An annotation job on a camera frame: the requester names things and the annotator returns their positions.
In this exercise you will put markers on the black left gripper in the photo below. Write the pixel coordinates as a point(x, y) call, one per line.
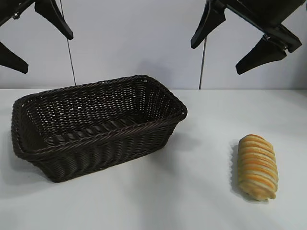
point(14, 8)

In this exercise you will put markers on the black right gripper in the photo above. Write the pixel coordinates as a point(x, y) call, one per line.
point(259, 10)

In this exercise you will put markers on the long striped bread loaf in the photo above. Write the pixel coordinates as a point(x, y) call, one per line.
point(257, 167)

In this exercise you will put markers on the dark brown wicker basket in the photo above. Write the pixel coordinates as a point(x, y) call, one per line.
point(100, 153)

